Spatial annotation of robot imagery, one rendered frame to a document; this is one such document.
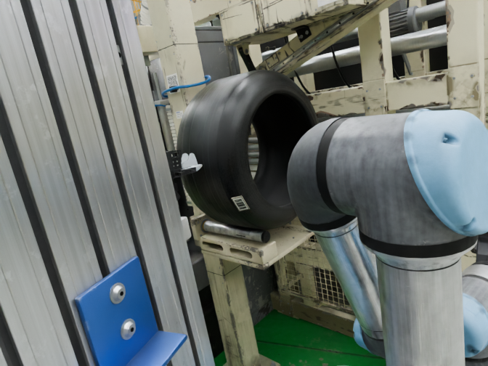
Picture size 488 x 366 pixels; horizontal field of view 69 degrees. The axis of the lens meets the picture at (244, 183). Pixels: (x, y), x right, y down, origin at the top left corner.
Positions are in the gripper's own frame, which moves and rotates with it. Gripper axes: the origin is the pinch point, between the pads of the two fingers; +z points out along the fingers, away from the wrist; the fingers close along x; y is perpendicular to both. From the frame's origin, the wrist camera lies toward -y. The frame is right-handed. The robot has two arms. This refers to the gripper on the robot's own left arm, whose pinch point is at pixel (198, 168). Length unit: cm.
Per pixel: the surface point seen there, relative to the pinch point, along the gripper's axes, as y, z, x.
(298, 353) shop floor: -115, 67, 18
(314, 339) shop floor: -114, 80, 16
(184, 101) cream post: 24.3, 20.4, 29.8
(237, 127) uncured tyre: 11.9, 7.8, -12.0
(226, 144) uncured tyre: 6.9, 4.1, -10.1
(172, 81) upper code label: 33, 19, 35
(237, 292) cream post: -68, 35, 28
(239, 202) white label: -12.3, 6.3, -10.8
